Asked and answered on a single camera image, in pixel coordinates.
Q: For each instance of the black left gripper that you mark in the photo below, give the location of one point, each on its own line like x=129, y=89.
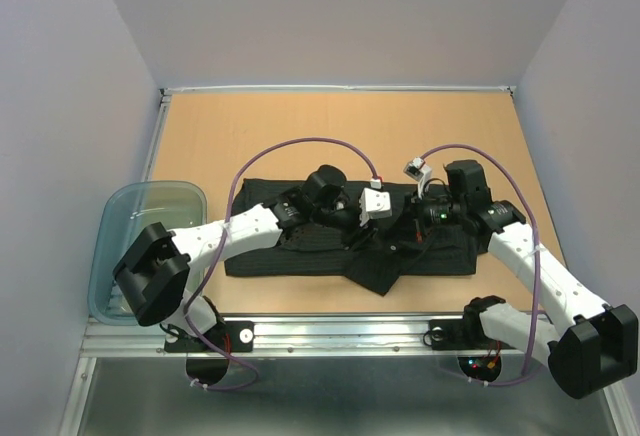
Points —
x=353, y=240

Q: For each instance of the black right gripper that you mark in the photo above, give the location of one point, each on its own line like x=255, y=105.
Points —
x=417, y=209

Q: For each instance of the black pinstriped long sleeve shirt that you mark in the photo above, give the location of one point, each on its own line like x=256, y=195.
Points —
x=318, y=251

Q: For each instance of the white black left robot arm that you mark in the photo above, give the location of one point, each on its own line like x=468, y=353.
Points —
x=153, y=273

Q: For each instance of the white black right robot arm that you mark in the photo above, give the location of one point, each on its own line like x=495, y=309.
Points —
x=586, y=343

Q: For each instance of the clear teal plastic bin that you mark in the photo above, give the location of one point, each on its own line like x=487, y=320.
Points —
x=175, y=204

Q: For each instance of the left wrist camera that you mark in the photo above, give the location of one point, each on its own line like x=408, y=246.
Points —
x=373, y=204

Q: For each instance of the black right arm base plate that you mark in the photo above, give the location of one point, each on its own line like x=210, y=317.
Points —
x=459, y=334

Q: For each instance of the aluminium front mounting rail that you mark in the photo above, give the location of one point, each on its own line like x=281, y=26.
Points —
x=296, y=336

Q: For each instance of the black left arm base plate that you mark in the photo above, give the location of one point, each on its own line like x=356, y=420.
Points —
x=231, y=336

